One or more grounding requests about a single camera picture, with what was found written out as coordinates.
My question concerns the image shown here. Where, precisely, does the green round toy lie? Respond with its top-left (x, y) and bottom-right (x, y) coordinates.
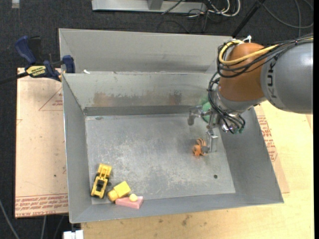
top-left (200, 102), bottom-right (213, 123)

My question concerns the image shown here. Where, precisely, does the orange striped tiger toy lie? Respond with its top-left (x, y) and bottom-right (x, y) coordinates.
top-left (191, 137), bottom-right (210, 158)

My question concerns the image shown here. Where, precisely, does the grey metal bin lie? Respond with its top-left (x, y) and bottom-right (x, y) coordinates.
top-left (58, 28), bottom-right (285, 224)

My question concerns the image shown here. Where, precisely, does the yellow toy block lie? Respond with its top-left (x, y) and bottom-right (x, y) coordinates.
top-left (107, 181), bottom-right (132, 202)

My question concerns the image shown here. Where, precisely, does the pink wedge sponge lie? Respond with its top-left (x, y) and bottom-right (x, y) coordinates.
top-left (115, 195), bottom-right (145, 210)

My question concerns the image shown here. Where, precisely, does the yellow toy truck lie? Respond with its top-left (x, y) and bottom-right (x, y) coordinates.
top-left (90, 163), bottom-right (113, 200)

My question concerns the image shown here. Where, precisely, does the brown cardboard board, red print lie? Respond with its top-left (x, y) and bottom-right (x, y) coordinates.
top-left (14, 67), bottom-right (291, 219)

